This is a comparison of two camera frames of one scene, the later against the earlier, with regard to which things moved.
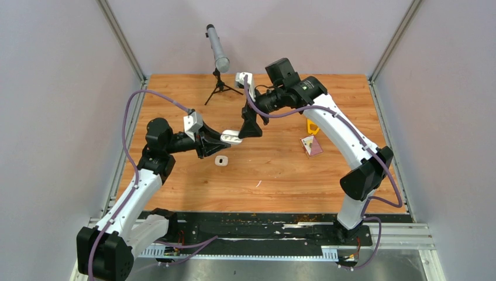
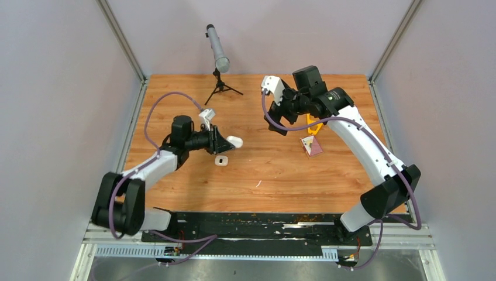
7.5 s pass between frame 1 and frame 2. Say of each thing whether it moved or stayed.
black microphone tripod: stayed
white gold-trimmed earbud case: stayed
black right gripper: moved
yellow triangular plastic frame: stayed
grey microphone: stayed
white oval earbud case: moved
